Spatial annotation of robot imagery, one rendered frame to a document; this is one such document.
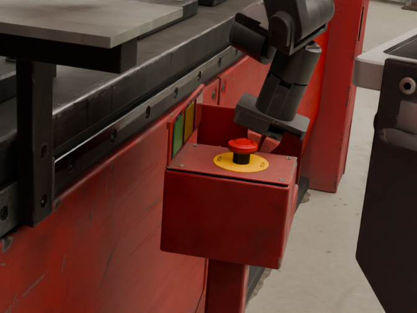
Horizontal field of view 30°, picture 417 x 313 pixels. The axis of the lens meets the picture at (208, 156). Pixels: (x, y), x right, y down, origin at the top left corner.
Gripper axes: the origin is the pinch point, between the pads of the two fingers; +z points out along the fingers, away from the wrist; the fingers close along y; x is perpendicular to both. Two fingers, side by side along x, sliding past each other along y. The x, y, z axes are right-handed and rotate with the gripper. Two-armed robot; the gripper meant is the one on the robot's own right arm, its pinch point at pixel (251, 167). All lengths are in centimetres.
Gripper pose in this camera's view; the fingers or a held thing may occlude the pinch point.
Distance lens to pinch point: 112.3
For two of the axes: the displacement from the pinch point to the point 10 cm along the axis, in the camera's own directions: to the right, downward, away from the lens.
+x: -2.1, 3.3, -9.2
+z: -3.3, 8.6, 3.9
